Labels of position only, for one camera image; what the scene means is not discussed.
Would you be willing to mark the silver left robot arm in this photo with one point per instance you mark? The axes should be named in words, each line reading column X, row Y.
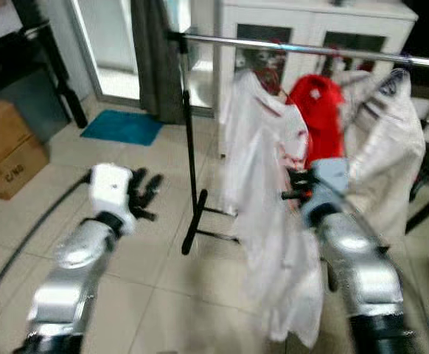
column 74, row 273

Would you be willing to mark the blue floor mat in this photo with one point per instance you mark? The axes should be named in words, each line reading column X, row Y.
column 122, row 127

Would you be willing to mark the grey curtain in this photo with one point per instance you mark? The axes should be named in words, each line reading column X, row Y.
column 155, row 59

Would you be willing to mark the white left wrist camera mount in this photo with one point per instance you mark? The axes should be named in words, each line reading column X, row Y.
column 110, row 188

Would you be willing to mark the black metal stand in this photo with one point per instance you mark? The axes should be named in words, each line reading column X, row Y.
column 23, row 66

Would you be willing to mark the printed cardboard box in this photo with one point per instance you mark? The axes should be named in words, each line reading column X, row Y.
column 12, row 155

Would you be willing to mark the pale grey white garment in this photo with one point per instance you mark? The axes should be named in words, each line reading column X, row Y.
column 384, row 155

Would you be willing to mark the white glass-door cabinet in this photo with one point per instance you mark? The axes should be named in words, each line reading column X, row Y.
column 310, row 15

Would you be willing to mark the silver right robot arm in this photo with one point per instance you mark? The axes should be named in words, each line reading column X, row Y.
column 354, row 273

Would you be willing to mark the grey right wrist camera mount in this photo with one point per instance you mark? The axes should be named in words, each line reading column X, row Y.
column 331, row 177

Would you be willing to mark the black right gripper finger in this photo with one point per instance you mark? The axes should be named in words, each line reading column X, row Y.
column 298, row 177
column 294, row 195

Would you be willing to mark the black chrome clothes rack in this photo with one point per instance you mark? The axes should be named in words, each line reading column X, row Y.
column 214, row 39

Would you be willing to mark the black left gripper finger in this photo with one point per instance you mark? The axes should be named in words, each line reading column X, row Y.
column 145, row 214
column 154, row 184

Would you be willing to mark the red shirt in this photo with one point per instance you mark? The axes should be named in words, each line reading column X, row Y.
column 318, row 110

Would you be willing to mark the white framed glass door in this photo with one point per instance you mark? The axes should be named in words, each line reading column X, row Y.
column 111, row 44

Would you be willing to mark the white long shirt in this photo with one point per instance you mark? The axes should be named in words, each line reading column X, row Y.
column 266, row 184

